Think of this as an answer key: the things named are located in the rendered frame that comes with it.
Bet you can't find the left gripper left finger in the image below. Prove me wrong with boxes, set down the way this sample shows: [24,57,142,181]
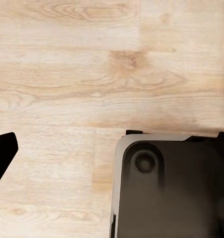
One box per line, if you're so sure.
[0,132,18,179]

